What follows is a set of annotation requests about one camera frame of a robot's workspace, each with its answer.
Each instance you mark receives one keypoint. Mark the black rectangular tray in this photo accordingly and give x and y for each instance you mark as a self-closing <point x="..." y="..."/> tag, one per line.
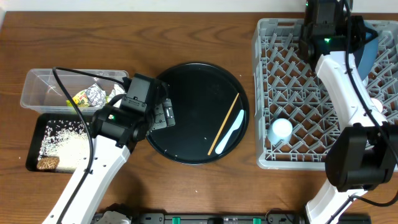
<point x="38" y="135"/>

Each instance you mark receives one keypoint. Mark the brown walnut cookie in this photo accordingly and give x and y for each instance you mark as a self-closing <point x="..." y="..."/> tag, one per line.
<point x="48" y="163"/>

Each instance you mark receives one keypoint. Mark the light blue plastic cup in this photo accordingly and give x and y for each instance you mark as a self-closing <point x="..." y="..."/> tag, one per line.
<point x="280" y="131"/>

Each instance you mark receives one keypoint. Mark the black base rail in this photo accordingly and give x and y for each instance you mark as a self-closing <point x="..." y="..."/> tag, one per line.
<point x="119" y="213"/>

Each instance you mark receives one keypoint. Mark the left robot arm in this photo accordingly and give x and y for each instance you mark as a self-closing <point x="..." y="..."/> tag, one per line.
<point x="115" y="130"/>

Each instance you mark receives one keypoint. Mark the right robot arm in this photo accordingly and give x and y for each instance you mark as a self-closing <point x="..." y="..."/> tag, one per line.
<point x="365" y="153"/>

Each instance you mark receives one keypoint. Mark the white plastic knife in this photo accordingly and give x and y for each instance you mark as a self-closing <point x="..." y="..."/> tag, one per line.
<point x="237" y="122"/>

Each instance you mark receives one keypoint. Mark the clear plastic bin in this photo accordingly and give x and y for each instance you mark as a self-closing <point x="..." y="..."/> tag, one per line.
<point x="42" y="93"/>

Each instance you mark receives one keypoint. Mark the round black serving tray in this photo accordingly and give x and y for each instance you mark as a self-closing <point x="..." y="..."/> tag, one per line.
<point x="201" y="94"/>

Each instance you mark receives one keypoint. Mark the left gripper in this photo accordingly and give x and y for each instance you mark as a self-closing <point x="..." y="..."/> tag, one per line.
<point x="167" y="119"/>

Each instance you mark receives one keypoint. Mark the yellow foil snack wrapper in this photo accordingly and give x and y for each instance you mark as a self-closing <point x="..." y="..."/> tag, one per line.
<point x="93" y="96"/>

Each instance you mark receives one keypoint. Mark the pink plastic cup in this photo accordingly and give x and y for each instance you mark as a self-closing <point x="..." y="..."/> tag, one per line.
<point x="377" y="104"/>

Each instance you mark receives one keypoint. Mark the wooden chopstick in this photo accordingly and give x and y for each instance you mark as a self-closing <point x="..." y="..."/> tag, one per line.
<point x="223" y="124"/>

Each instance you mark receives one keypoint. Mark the dark blue plate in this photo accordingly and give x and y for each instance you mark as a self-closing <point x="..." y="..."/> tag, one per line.
<point x="366" y="55"/>

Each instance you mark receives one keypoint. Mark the grey plastic dishwasher rack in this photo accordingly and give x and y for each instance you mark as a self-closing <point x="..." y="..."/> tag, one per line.
<point x="285" y="87"/>

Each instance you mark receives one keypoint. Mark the white tissue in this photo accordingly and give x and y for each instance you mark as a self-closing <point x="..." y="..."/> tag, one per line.
<point x="117" y="90"/>

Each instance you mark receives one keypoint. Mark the white rice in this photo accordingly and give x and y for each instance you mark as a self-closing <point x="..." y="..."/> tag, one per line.
<point x="68" y="141"/>

